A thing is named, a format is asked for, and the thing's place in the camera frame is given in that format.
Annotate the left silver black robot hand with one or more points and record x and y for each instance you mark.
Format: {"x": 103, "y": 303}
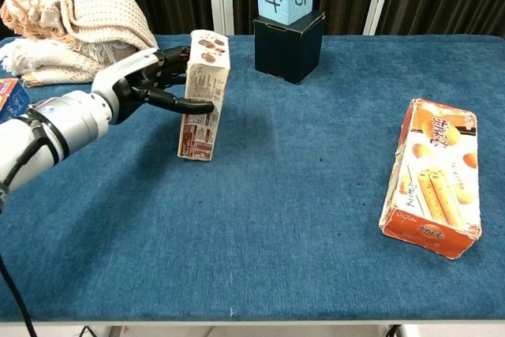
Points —
{"x": 118, "y": 76}

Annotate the black cardboard box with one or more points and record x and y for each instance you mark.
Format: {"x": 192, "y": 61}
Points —
{"x": 288, "y": 53}

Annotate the white red cookie box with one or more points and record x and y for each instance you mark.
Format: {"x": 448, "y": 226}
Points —
{"x": 201, "y": 135}

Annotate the orange egg roll box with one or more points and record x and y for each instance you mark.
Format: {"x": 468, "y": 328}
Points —
{"x": 434, "y": 179}

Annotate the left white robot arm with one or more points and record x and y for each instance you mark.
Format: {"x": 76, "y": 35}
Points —
{"x": 59, "y": 124}

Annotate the beige knitted blanket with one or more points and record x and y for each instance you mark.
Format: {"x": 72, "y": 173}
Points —
{"x": 79, "y": 17}

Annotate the blue felt table cover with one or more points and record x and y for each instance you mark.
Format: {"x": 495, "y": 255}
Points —
{"x": 276, "y": 242}

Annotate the blue edged snack box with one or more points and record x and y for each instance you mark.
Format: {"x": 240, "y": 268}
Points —
{"x": 12, "y": 100}

